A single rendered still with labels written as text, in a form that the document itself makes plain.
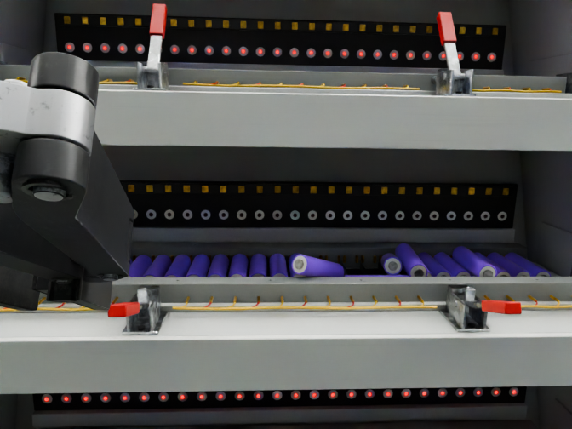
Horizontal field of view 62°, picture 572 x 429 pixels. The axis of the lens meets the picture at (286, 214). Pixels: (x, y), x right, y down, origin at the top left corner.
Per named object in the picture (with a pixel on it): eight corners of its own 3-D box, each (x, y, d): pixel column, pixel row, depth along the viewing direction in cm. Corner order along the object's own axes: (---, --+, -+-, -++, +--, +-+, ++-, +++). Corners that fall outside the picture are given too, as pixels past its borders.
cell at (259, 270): (266, 269, 52) (267, 290, 46) (250, 269, 52) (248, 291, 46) (266, 253, 52) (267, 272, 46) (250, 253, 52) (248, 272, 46)
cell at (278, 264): (285, 269, 53) (288, 290, 46) (269, 269, 53) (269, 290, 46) (285, 253, 52) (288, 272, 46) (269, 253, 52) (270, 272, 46)
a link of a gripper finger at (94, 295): (42, 210, 18) (62, 210, 18) (100, 252, 25) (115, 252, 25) (31, 289, 17) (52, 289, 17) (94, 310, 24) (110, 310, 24)
